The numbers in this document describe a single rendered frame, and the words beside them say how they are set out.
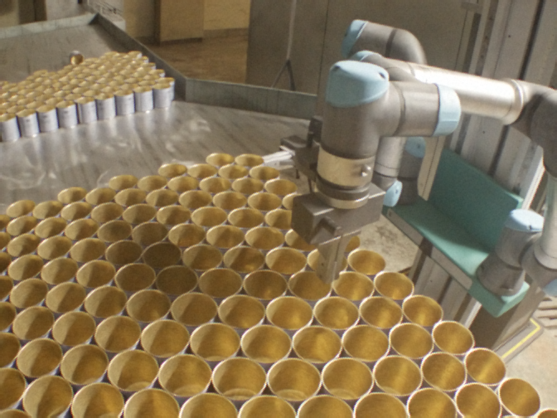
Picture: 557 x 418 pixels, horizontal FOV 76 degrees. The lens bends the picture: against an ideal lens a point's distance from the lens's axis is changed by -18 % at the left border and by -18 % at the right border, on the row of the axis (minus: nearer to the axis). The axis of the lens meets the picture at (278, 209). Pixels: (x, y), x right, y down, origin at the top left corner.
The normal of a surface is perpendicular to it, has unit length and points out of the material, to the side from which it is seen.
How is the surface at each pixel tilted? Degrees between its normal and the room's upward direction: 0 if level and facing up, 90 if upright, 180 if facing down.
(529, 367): 0
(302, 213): 90
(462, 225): 90
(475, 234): 90
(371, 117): 88
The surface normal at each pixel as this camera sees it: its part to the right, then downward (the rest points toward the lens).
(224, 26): 0.52, 0.51
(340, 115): -0.61, 0.40
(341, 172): -0.35, 0.48
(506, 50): -0.88, 0.21
